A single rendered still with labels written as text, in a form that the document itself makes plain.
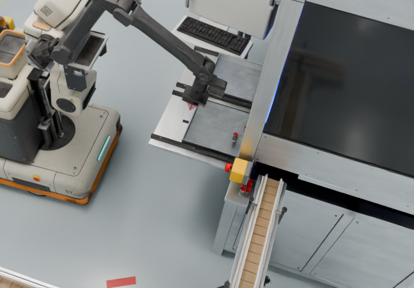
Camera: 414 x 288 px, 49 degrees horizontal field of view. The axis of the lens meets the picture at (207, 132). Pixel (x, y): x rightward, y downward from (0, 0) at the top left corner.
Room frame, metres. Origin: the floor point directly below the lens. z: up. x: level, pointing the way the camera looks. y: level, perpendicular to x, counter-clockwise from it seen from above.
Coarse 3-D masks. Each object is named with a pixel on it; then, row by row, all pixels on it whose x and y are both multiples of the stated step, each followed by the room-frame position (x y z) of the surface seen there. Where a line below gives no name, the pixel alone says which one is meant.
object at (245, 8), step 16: (192, 0) 2.21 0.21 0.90; (208, 0) 2.18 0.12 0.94; (224, 0) 2.15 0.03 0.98; (240, 0) 2.12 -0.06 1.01; (256, 0) 2.10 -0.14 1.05; (208, 16) 2.18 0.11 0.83; (224, 16) 2.15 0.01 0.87; (240, 16) 2.12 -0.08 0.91; (256, 16) 2.09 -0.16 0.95; (272, 16) 2.12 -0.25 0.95; (256, 32) 2.09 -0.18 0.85
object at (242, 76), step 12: (216, 60) 1.73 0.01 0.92; (228, 60) 1.78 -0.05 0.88; (240, 60) 1.77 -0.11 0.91; (216, 72) 1.68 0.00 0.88; (228, 72) 1.69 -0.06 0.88; (240, 72) 1.71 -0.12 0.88; (252, 72) 1.72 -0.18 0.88; (228, 84) 1.61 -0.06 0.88; (240, 84) 1.62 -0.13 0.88; (252, 84) 1.64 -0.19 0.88; (228, 96) 1.51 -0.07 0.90; (240, 96) 1.54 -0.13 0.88; (252, 96) 1.56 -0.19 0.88
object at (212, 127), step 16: (208, 112) 1.41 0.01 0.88; (224, 112) 1.42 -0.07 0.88; (240, 112) 1.42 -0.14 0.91; (192, 128) 1.29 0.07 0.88; (208, 128) 1.31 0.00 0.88; (224, 128) 1.33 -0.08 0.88; (240, 128) 1.34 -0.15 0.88; (192, 144) 1.19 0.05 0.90; (208, 144) 1.22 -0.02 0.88; (224, 144) 1.23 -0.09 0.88; (240, 144) 1.25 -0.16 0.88
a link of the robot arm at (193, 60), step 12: (120, 12) 1.23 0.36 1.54; (132, 12) 1.28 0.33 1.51; (144, 12) 1.28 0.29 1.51; (132, 24) 1.25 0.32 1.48; (144, 24) 1.25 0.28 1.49; (156, 24) 1.27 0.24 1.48; (156, 36) 1.24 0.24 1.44; (168, 36) 1.25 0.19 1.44; (168, 48) 1.24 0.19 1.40; (180, 48) 1.24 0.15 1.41; (180, 60) 1.23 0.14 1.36; (192, 60) 1.23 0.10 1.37; (204, 60) 1.27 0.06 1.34; (192, 72) 1.22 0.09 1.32; (204, 72) 1.21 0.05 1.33
